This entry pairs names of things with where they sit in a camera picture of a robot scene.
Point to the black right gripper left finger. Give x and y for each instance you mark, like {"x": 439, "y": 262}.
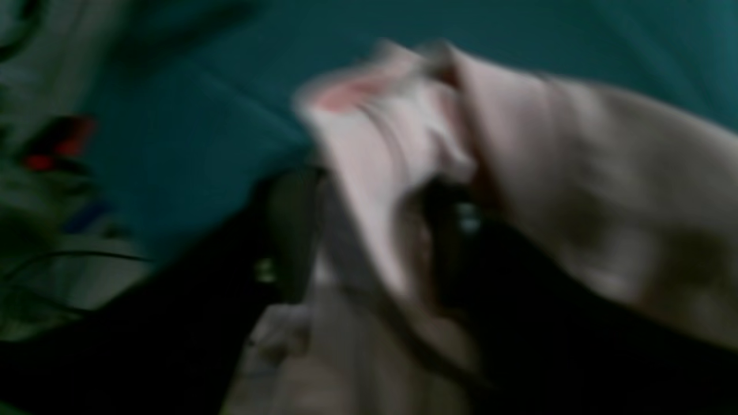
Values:
{"x": 171, "y": 344}

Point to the orange black clamp top right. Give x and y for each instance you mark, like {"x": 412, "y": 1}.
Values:
{"x": 58, "y": 146}

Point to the pink T-shirt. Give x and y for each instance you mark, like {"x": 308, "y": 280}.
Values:
{"x": 633, "y": 199}

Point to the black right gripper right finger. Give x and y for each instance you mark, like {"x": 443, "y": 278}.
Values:
{"x": 549, "y": 346}

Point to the teal table cloth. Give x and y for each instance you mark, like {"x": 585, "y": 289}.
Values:
{"x": 195, "y": 104}

